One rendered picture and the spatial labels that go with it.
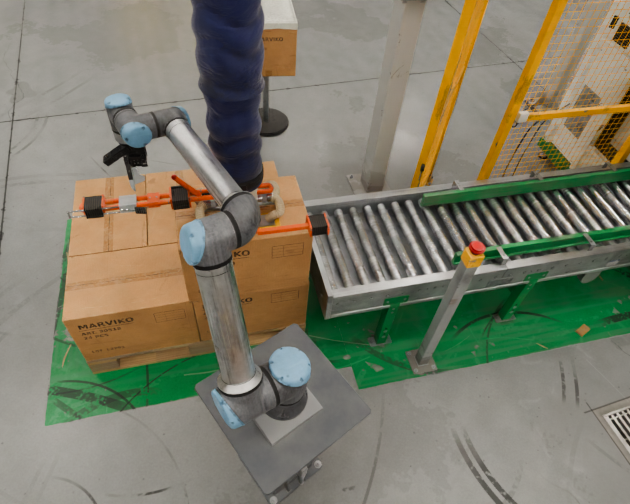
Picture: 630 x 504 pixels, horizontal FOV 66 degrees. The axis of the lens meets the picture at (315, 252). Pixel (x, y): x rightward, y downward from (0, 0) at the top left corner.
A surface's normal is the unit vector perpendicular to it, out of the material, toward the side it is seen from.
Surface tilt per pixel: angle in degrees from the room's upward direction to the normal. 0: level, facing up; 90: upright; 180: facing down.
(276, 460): 0
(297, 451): 0
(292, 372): 10
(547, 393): 0
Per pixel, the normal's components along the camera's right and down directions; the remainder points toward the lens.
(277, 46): 0.15, 0.76
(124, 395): 0.07, -0.65
